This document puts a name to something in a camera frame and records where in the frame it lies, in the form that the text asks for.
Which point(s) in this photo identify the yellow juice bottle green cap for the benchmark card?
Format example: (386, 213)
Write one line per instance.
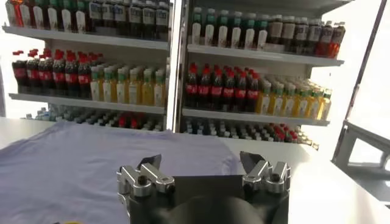
(314, 107)
(289, 106)
(264, 103)
(159, 93)
(147, 92)
(95, 88)
(325, 106)
(133, 91)
(301, 106)
(107, 89)
(121, 90)
(276, 105)

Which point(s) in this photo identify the grey metal frame table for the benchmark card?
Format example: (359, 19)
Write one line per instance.
(344, 146)

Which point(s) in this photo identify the purple t-shirt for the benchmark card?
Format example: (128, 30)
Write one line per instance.
(76, 170)

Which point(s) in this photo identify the dark drink bottle pale label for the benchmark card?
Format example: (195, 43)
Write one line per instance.
(275, 30)
(122, 15)
(95, 12)
(149, 16)
(314, 34)
(161, 17)
(135, 15)
(288, 32)
(301, 33)

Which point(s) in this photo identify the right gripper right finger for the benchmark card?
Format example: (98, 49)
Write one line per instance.
(259, 173)

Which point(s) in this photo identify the dark metal frame post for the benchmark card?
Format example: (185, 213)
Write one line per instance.
(365, 61)

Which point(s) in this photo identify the metal beverage shelving unit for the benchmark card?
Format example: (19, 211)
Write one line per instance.
(259, 55)
(91, 38)

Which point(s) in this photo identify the red drink bottle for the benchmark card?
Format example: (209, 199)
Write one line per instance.
(336, 41)
(16, 15)
(325, 38)

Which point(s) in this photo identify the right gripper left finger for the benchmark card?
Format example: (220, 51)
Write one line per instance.
(158, 178)

